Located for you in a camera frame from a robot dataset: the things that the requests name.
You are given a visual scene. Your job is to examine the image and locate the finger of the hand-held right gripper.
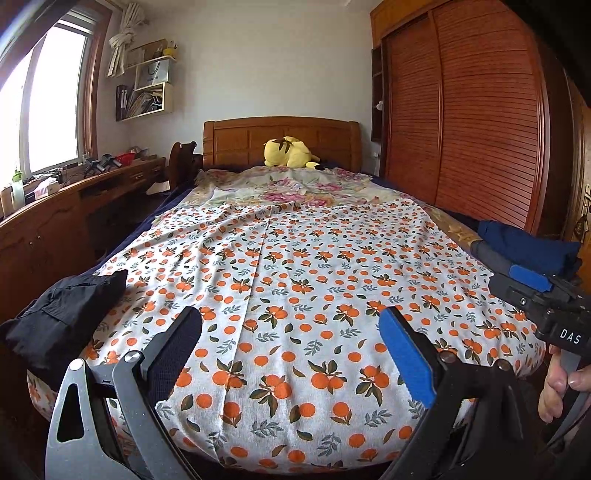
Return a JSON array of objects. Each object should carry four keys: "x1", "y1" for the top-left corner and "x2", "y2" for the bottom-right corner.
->
[{"x1": 489, "y1": 264, "x2": 557, "y2": 317}]

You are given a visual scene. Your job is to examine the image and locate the pink floral blanket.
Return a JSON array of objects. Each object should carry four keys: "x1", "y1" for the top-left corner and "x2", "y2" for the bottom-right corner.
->
[{"x1": 191, "y1": 166, "x2": 407, "y2": 217}]

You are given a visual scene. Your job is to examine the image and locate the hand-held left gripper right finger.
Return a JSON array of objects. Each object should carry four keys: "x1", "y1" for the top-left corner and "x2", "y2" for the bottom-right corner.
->
[{"x1": 378, "y1": 305, "x2": 539, "y2": 480}]

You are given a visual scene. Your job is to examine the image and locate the wooden bed headboard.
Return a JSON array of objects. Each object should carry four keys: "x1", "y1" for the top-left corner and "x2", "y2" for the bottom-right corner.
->
[{"x1": 203, "y1": 117, "x2": 363, "y2": 172}]

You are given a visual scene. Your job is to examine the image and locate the dark navy bed sheet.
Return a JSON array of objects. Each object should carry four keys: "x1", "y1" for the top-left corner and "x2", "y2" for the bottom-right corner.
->
[{"x1": 92, "y1": 182, "x2": 199, "y2": 278}]

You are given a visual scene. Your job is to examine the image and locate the tied beige curtain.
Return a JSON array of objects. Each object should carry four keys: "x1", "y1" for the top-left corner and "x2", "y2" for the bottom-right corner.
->
[{"x1": 107, "y1": 2, "x2": 146, "y2": 77}]

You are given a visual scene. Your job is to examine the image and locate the cream wall shelf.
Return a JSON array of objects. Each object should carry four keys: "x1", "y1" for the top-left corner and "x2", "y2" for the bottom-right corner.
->
[{"x1": 115, "y1": 39, "x2": 178, "y2": 123}]

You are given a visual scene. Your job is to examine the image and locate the wooden louvered wardrobe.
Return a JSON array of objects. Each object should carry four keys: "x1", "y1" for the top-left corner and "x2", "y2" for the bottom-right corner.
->
[{"x1": 369, "y1": 0, "x2": 568, "y2": 236}]

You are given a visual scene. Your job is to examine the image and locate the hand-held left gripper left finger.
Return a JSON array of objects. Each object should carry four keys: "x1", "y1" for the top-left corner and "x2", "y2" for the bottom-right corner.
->
[{"x1": 45, "y1": 305, "x2": 203, "y2": 480}]

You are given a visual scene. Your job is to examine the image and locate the black folded garment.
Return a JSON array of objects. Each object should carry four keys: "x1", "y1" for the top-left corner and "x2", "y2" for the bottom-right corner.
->
[{"x1": 0, "y1": 270, "x2": 129, "y2": 374}]

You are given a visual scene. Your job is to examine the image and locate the wooden chair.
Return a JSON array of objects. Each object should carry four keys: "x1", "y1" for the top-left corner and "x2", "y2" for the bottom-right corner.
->
[{"x1": 167, "y1": 141, "x2": 204, "y2": 190}]

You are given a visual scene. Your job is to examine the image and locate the person's right hand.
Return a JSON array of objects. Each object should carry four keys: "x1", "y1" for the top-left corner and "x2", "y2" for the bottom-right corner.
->
[{"x1": 538, "y1": 344, "x2": 591, "y2": 423}]

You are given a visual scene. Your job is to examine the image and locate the black devices on desk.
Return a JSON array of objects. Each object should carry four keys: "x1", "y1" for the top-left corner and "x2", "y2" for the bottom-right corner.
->
[{"x1": 81, "y1": 154, "x2": 116, "y2": 175}]

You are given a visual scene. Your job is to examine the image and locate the grey folded garment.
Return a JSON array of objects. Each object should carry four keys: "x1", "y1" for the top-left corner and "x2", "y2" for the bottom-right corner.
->
[{"x1": 471, "y1": 240, "x2": 513, "y2": 278}]

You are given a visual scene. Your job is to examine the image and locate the orange fruit print bed sheet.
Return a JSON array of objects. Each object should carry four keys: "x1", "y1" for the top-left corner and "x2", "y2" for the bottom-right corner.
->
[{"x1": 28, "y1": 198, "x2": 546, "y2": 474}]

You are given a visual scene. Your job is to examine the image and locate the navy blue suit jacket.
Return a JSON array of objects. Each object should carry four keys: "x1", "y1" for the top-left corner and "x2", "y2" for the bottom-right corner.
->
[{"x1": 477, "y1": 220, "x2": 583, "y2": 280}]

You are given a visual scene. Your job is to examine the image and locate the wooden door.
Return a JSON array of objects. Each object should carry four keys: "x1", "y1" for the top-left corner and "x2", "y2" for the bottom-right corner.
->
[{"x1": 563, "y1": 78, "x2": 591, "y2": 245}]

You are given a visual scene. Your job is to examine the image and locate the yellow plush toy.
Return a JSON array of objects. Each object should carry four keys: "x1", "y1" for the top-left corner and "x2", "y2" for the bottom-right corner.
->
[{"x1": 263, "y1": 136, "x2": 321, "y2": 169}]

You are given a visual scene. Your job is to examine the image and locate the window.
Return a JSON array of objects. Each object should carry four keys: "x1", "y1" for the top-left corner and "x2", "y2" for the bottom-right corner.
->
[{"x1": 0, "y1": 9, "x2": 112, "y2": 185}]

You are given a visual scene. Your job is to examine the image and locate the wooden desk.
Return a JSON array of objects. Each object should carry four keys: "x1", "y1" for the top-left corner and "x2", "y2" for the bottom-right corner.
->
[{"x1": 0, "y1": 157, "x2": 167, "y2": 319}]

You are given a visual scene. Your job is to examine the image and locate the green lid bottle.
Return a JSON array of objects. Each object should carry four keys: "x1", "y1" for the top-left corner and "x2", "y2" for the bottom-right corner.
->
[{"x1": 10, "y1": 170, "x2": 26, "y2": 208}]

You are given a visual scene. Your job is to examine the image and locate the white paper bag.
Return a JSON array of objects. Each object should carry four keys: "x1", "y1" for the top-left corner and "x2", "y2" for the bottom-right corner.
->
[{"x1": 135, "y1": 60, "x2": 171, "y2": 88}]

